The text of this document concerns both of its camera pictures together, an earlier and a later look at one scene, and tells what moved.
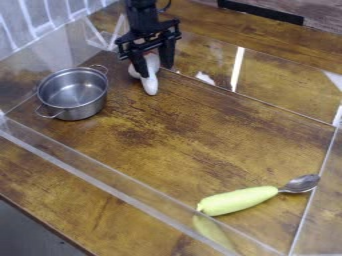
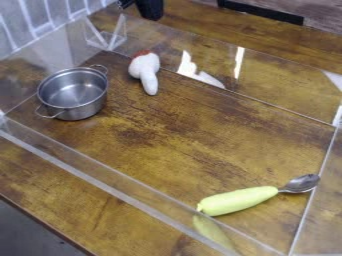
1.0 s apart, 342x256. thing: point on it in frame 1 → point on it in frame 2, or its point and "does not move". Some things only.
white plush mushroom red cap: [150, 82] does not move
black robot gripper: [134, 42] → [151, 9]
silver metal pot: [72, 93] does not move
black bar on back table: [259, 11] does not move
